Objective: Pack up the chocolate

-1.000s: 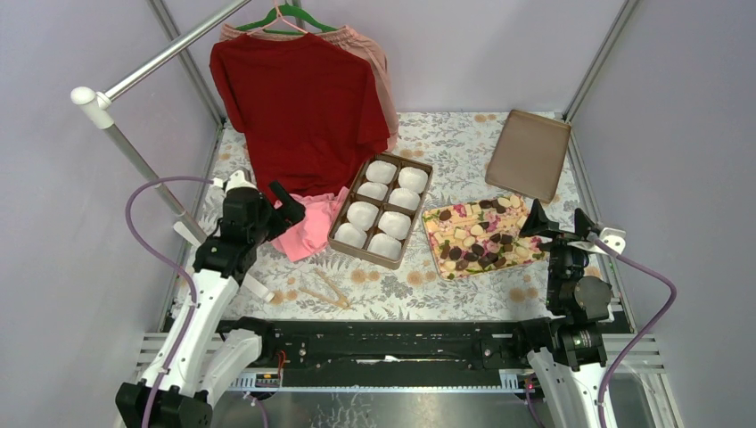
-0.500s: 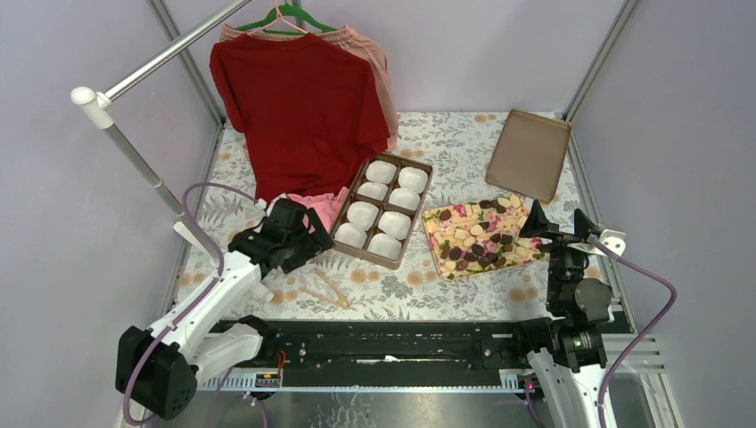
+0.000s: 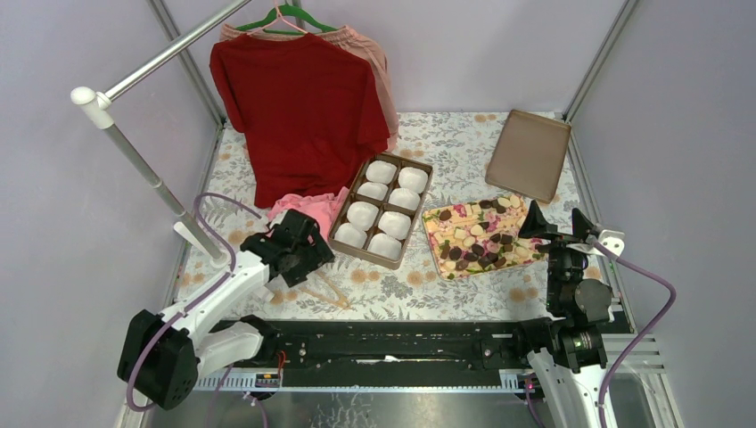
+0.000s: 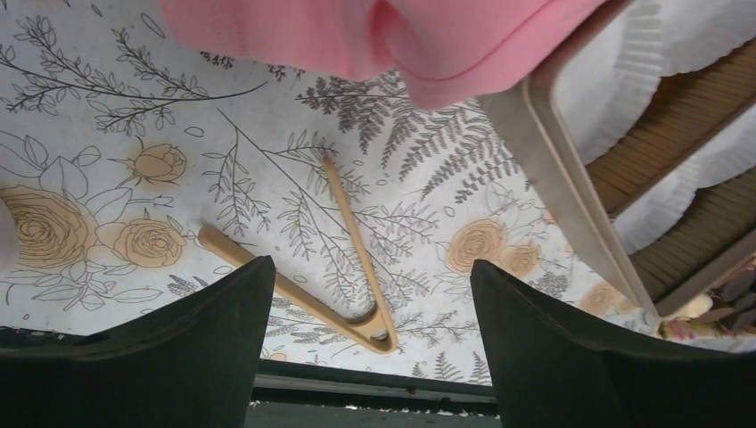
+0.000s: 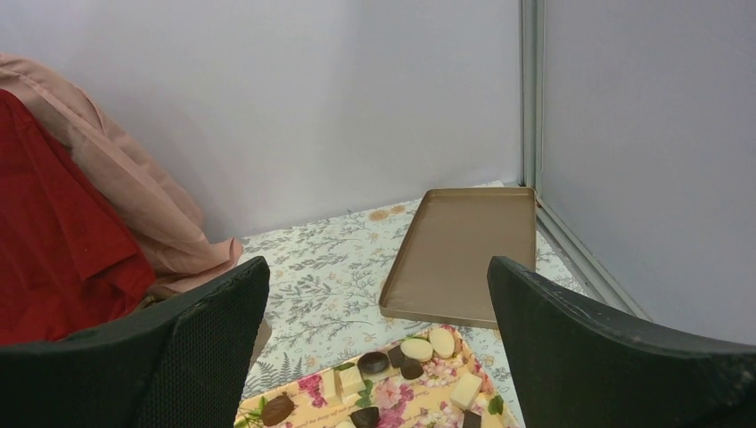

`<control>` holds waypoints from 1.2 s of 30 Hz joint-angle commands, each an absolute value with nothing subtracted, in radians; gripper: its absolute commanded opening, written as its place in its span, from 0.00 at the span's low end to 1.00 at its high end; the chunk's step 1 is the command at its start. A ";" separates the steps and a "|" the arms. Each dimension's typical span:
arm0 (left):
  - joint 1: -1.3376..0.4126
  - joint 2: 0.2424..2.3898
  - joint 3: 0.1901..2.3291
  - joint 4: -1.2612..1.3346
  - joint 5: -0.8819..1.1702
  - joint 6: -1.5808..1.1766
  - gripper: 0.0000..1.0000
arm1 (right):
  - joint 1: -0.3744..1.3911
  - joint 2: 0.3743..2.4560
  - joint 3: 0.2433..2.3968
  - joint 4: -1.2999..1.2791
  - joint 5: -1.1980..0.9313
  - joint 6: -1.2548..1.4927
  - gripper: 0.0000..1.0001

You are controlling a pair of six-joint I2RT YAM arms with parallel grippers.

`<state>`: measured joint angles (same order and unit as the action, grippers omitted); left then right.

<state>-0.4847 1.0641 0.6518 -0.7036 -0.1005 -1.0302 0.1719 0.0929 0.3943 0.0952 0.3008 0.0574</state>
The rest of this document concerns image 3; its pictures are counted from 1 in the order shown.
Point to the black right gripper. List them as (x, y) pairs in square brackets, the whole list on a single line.
[(536, 226)]

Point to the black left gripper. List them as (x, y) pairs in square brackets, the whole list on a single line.
[(320, 255)]

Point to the wooden tongs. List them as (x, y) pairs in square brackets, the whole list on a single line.
[(321, 287)]

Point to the floral chocolate tray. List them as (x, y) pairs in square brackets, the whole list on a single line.
[(472, 238)]

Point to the gold chocolate box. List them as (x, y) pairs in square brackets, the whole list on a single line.
[(382, 206)]

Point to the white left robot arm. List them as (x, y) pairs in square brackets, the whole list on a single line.
[(165, 354)]

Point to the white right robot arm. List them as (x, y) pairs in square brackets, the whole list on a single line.
[(566, 349)]

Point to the pink cloth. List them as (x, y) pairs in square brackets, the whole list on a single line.
[(323, 208)]

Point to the gold box lid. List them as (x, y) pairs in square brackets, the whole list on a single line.
[(529, 155)]

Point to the red t-shirt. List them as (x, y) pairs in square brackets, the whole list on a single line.
[(308, 110)]

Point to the beige pink garment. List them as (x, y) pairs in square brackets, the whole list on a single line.
[(349, 40)]

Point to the green hanger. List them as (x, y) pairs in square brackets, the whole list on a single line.
[(287, 19)]

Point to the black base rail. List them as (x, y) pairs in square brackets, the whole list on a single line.
[(392, 354)]

